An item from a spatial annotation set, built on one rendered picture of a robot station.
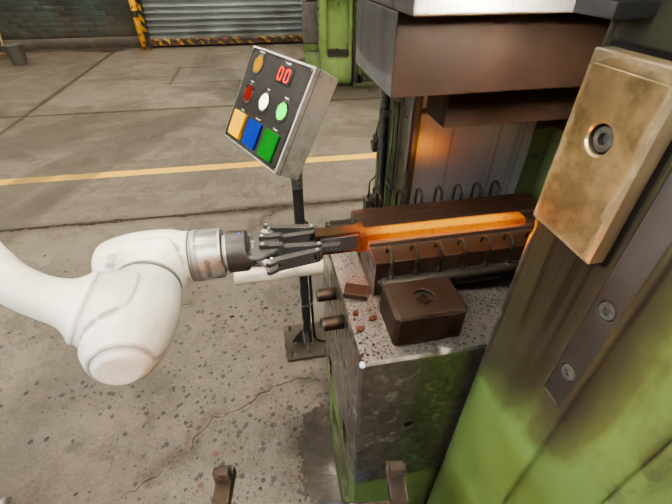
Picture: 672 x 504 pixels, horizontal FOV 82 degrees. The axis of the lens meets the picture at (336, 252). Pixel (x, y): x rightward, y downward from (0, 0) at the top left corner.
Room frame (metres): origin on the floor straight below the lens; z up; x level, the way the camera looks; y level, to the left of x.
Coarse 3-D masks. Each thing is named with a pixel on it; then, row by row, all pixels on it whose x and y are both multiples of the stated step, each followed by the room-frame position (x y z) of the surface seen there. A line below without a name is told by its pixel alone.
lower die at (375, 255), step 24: (360, 216) 0.68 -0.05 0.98; (384, 216) 0.66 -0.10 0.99; (408, 216) 0.66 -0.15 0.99; (432, 216) 0.66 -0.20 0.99; (456, 216) 0.66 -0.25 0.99; (384, 240) 0.57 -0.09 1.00; (408, 240) 0.57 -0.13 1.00; (432, 240) 0.58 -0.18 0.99; (456, 240) 0.58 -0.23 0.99; (504, 240) 0.58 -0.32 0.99; (384, 264) 0.51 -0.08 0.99; (408, 264) 0.52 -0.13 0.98; (432, 264) 0.53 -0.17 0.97; (456, 264) 0.54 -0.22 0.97; (480, 264) 0.55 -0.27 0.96
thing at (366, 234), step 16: (352, 224) 0.59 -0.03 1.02; (400, 224) 0.61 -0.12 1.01; (416, 224) 0.61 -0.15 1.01; (432, 224) 0.61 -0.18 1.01; (448, 224) 0.61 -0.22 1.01; (464, 224) 0.61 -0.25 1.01; (480, 224) 0.61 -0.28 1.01; (496, 224) 0.62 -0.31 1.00; (512, 224) 0.62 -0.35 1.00; (320, 240) 0.56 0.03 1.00; (368, 240) 0.57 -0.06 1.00
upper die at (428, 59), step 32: (384, 32) 0.55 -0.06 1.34; (416, 32) 0.51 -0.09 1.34; (448, 32) 0.52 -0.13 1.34; (480, 32) 0.53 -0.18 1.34; (512, 32) 0.54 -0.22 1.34; (544, 32) 0.55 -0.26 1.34; (576, 32) 0.55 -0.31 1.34; (384, 64) 0.54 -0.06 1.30; (416, 64) 0.52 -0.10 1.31; (448, 64) 0.52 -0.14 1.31; (480, 64) 0.53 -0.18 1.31; (512, 64) 0.54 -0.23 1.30; (544, 64) 0.55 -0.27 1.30; (576, 64) 0.56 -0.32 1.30
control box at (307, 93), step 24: (264, 72) 1.16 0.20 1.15; (288, 72) 1.07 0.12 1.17; (312, 72) 1.00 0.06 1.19; (240, 96) 1.21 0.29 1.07; (288, 96) 1.03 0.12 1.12; (312, 96) 0.99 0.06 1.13; (264, 120) 1.06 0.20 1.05; (288, 120) 0.98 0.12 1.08; (312, 120) 0.99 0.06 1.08; (240, 144) 1.09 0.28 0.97; (288, 144) 0.94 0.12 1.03; (312, 144) 0.99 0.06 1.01; (288, 168) 0.94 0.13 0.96
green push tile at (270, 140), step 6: (264, 132) 1.02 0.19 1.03; (270, 132) 1.00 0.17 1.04; (264, 138) 1.01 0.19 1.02; (270, 138) 0.99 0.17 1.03; (276, 138) 0.97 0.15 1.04; (264, 144) 0.99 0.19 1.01; (270, 144) 0.97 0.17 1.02; (276, 144) 0.96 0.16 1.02; (258, 150) 1.00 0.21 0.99; (264, 150) 0.98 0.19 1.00; (270, 150) 0.96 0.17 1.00; (264, 156) 0.97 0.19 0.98; (270, 156) 0.95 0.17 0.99; (270, 162) 0.95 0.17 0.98
